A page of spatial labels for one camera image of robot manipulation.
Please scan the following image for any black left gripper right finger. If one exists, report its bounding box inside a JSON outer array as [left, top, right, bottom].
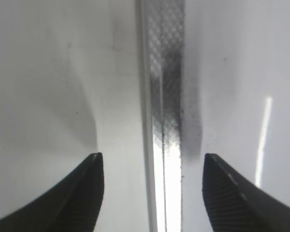
[[202, 153, 290, 232]]

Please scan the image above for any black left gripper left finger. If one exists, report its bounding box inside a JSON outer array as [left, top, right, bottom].
[[0, 153, 104, 232]]

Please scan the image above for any white board with aluminium frame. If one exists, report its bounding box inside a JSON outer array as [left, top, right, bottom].
[[138, 0, 290, 232]]

